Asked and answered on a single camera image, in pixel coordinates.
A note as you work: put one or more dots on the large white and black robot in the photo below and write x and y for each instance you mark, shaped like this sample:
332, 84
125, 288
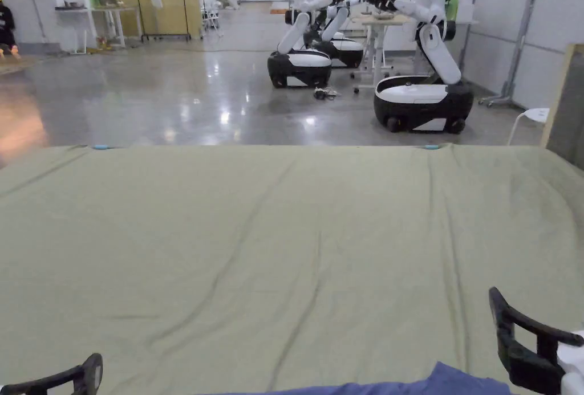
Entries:
419, 94

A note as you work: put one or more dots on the blue garment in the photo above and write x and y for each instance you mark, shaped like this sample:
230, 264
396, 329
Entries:
410, 386

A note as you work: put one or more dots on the black clothes rack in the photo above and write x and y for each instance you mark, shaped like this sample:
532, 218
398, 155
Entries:
159, 12

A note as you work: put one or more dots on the wood-framed grey board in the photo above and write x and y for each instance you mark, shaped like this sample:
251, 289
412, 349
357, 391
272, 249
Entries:
568, 103

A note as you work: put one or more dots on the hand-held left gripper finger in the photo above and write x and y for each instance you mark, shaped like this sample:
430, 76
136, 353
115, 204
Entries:
93, 367

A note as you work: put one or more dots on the bed with pale green sheet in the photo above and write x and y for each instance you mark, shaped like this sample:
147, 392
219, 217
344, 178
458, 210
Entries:
273, 240

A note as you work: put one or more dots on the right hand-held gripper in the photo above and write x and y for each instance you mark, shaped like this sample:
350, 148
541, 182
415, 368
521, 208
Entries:
574, 376

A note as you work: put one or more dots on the blue sheet clip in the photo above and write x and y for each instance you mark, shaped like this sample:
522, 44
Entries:
100, 146
432, 147

